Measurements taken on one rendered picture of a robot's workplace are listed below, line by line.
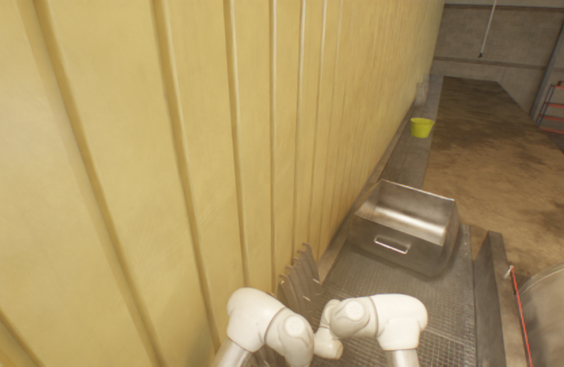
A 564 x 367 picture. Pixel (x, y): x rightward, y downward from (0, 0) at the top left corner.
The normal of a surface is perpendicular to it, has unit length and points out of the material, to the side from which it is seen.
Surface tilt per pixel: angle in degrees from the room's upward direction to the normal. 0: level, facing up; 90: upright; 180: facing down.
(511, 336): 3
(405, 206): 90
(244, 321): 38
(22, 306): 87
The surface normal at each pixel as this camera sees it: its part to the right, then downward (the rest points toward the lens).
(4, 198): 0.88, 0.24
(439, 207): -0.55, 0.36
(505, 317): 0.02, -0.87
